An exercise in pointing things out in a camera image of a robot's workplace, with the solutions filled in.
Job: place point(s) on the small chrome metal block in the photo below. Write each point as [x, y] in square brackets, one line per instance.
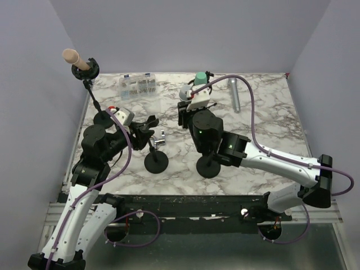
[161, 141]

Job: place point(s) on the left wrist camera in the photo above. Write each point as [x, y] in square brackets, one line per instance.
[124, 116]

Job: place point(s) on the grey metal microphone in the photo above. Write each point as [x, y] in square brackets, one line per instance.
[232, 83]

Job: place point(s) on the white microphone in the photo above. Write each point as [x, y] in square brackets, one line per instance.
[185, 93]

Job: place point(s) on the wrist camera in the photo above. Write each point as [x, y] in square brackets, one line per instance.
[124, 116]
[197, 99]

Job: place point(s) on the black tall shock mount stand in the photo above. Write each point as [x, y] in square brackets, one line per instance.
[87, 72]

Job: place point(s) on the black mic stand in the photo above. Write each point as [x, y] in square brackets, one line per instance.
[207, 166]

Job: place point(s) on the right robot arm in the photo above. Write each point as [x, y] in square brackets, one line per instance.
[311, 176]

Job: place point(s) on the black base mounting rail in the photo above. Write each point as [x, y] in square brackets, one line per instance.
[187, 214]

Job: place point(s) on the black tripod shock mount stand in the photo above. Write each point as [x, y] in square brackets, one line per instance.
[209, 74]

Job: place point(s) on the beige microphone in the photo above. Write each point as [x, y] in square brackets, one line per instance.
[71, 56]

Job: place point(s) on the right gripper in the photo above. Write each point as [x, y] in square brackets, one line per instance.
[183, 113]

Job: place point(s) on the teal microphone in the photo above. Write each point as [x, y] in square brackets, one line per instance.
[200, 78]

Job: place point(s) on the black white-mic stand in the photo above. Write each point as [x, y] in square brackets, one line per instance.
[155, 161]

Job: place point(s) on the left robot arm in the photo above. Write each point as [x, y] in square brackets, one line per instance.
[74, 236]

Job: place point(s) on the clear plastic screw box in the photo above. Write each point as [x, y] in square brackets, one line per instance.
[137, 86]

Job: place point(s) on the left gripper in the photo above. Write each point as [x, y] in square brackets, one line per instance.
[138, 141]

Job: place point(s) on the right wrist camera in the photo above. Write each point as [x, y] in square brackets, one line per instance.
[197, 99]

